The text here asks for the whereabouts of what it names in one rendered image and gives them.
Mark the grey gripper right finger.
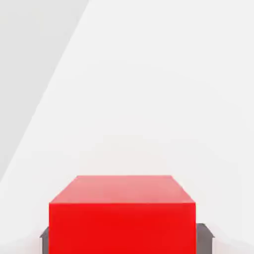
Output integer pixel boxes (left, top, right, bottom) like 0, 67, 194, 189
195, 223, 221, 254

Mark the small red cube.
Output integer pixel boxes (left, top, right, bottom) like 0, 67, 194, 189
48, 175, 196, 254

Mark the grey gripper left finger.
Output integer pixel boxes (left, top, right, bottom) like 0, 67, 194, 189
35, 226, 50, 254

